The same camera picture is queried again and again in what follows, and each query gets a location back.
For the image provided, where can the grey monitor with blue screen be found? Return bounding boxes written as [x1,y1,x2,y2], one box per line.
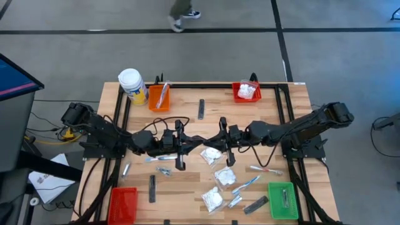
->
[0,52,44,173]

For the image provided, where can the green plastic basket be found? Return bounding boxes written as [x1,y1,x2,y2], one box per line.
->
[267,182,300,221]

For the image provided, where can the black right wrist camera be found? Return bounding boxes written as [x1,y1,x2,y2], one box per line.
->
[229,124,244,141]

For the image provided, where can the bagged white cotton balls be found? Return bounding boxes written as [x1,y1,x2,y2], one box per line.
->
[237,80,259,100]
[199,146,228,166]
[214,166,238,191]

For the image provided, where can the bagged red toothbrush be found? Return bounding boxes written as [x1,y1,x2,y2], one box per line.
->
[249,164,285,176]

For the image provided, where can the orange plastic basket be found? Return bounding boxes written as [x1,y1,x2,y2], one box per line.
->
[148,84,171,113]

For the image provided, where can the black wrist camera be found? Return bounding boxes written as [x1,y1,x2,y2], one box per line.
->
[229,124,244,141]
[161,129,175,148]

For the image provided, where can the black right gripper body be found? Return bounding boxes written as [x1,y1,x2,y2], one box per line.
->
[219,117,248,168]

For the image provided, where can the bagged white cotton swabs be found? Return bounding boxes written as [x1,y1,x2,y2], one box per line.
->
[201,186,226,215]

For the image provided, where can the wipes canister with yellow label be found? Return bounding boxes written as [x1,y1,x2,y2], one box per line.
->
[117,67,150,106]

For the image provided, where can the person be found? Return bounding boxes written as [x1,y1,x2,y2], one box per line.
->
[167,0,201,34]

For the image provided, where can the grey floor stand leg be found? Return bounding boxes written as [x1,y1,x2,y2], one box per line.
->
[373,112,400,131]

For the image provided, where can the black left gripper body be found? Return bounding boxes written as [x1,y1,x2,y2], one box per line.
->
[154,119,188,171]

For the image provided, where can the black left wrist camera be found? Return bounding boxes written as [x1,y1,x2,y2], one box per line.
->
[161,129,175,148]

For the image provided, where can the black power cable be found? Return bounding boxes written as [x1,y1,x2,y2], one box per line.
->
[77,157,104,218]

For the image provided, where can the white paper sheet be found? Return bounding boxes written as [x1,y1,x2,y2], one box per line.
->
[28,152,76,204]

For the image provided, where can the bagged black comb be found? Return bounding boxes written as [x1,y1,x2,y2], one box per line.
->
[242,195,269,215]
[197,99,206,120]
[149,174,157,204]

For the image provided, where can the yellow power plug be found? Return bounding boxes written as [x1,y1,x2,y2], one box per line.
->
[61,129,76,141]

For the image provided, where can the yellow floor cable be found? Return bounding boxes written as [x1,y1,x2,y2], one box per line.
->
[24,134,83,146]

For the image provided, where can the red plastic basket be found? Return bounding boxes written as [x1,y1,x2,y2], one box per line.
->
[232,82,263,104]
[107,186,139,225]

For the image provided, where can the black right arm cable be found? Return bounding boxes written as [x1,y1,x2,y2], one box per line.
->
[237,142,282,168]

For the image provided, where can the black stand frame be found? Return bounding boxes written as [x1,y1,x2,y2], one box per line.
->
[0,149,83,225]

